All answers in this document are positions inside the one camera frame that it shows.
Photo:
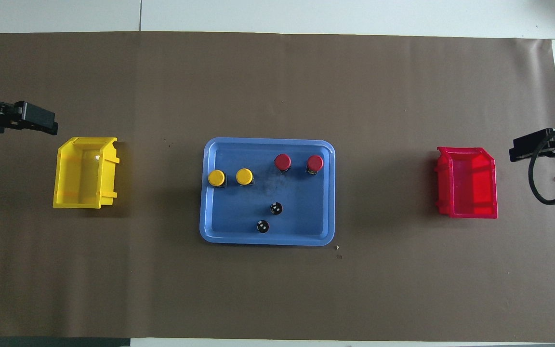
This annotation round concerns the blue plastic tray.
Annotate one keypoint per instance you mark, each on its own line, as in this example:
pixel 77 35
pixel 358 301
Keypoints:
pixel 239 212

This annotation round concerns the yellow plastic storage bin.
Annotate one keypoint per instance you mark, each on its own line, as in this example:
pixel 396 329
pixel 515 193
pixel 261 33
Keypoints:
pixel 80 173

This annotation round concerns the red plastic storage bin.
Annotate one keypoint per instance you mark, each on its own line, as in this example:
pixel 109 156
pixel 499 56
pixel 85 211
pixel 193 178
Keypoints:
pixel 470 183

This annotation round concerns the red push button switch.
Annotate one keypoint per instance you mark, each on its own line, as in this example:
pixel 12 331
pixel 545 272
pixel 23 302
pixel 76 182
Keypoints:
pixel 315 163
pixel 283 162

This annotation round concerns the yellow push button switch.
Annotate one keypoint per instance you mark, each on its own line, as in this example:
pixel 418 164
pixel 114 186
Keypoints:
pixel 217 178
pixel 244 176

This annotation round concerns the black cylindrical capacitor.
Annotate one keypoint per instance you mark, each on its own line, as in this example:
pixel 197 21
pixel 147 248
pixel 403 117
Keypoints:
pixel 276 208
pixel 262 226

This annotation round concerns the brown paper table mat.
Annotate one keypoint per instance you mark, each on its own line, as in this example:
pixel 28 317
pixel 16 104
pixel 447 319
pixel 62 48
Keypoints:
pixel 277 289

